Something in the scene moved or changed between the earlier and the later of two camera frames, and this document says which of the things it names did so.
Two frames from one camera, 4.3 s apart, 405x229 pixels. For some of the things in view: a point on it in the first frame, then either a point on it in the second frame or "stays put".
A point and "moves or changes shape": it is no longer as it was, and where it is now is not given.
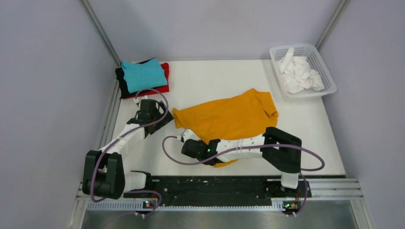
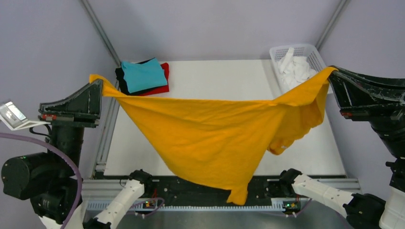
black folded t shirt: (124, 88) stays put
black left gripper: (168, 118) → (83, 107)
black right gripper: (199, 141) → (362, 97)
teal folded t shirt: (140, 77) stays put
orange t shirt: (246, 114) moves or changes shape
